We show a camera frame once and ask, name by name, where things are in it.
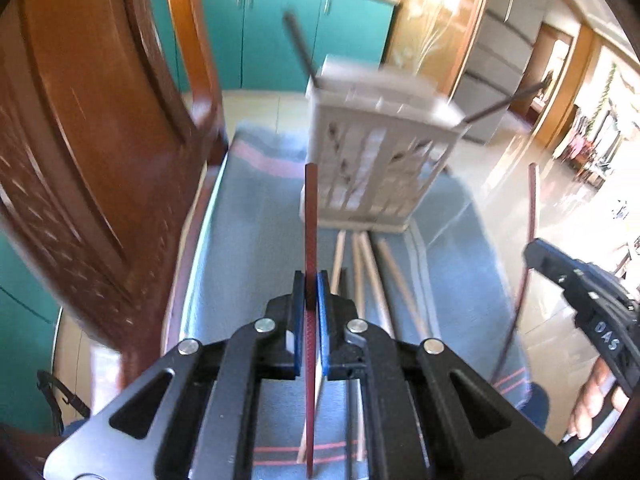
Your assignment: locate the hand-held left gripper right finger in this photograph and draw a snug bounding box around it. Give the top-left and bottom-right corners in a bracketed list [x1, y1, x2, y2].
[316, 270, 573, 480]

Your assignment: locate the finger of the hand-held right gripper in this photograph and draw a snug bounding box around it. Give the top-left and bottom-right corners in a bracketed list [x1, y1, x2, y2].
[522, 239, 583, 291]
[567, 258, 611, 277]

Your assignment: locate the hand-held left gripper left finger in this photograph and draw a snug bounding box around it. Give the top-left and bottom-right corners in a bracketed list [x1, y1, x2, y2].
[44, 270, 307, 480]

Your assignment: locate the red chopstick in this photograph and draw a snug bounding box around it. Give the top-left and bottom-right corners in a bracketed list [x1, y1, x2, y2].
[490, 162, 542, 388]
[304, 162, 319, 477]

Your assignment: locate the white plastic utensil basket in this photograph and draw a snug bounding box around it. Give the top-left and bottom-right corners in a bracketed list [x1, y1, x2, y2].
[299, 55, 471, 233]

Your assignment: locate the person's right hand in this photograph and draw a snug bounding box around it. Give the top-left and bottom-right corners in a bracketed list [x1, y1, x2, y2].
[569, 359, 630, 441]

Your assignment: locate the blue striped towel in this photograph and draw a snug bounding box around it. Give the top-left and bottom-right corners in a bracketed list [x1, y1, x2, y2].
[164, 124, 551, 480]

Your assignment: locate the wooden furniture set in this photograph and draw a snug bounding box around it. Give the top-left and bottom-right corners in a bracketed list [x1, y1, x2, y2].
[554, 104, 640, 192]

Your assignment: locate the silver refrigerator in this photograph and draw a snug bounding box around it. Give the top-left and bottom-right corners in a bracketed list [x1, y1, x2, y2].
[465, 0, 551, 144]

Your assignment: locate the wooden framed glass door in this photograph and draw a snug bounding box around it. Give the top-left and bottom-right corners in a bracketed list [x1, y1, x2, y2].
[384, 0, 497, 107]

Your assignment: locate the carved wooden chair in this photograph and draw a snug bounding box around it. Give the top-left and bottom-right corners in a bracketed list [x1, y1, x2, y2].
[0, 0, 232, 480]

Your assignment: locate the wooden door frame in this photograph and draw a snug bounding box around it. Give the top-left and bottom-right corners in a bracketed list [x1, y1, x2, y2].
[510, 24, 597, 147]

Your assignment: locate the black strap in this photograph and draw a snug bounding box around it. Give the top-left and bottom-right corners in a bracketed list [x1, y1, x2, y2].
[36, 369, 92, 437]

